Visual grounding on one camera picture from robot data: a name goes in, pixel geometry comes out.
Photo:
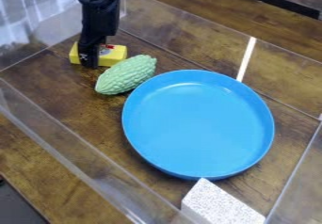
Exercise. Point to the white speckled foam block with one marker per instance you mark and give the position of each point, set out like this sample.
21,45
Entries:
212,206

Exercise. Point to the clear acrylic enclosure wall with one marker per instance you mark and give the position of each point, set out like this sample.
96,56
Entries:
65,154

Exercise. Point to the yellow butter block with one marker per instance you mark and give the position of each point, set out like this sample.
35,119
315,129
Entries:
112,54

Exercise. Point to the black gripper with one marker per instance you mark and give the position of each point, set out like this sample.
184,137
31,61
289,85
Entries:
100,23

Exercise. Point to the green bitter gourd toy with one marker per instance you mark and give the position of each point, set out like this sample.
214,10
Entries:
126,75

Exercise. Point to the blue round tray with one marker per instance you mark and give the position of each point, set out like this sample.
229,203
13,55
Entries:
198,125

